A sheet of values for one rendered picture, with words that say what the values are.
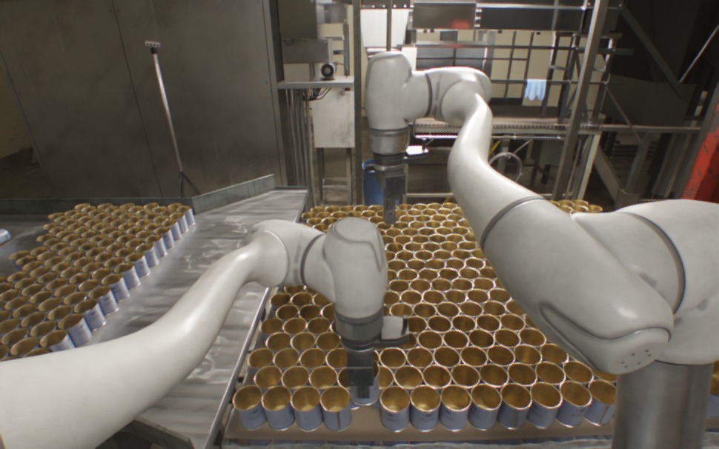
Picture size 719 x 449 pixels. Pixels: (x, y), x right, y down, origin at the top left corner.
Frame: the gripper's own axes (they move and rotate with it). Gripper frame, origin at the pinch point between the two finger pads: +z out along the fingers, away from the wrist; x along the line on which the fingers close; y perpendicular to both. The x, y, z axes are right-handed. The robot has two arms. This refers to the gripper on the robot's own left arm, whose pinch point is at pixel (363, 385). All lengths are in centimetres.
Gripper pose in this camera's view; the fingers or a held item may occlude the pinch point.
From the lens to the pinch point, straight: 82.2
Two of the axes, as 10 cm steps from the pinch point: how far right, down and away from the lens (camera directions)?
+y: -10.0, 0.3, 0.5
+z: 0.5, 8.8, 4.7
